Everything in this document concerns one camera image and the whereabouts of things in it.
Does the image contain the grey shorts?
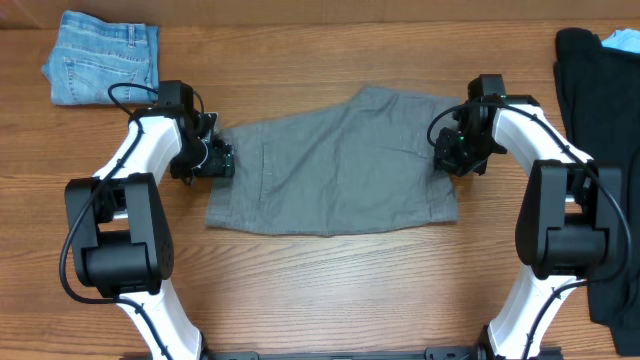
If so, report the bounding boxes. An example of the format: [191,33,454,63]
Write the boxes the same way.
[205,87,460,236]

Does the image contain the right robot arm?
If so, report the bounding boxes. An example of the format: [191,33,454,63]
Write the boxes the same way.
[425,74,633,360]

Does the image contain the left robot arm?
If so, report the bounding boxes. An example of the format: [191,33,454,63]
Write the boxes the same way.
[59,80,235,359]

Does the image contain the black garment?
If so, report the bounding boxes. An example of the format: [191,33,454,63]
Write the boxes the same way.
[554,28,639,357]

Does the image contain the folded blue denim jeans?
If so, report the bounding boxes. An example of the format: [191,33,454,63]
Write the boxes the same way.
[42,10,160,106]

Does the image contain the light blue garment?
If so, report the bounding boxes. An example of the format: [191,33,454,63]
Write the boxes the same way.
[601,29,640,54]

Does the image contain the cardboard back wall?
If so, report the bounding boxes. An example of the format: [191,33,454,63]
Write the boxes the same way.
[1,0,639,29]

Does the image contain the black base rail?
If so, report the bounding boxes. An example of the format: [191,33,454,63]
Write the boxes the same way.
[119,344,566,360]

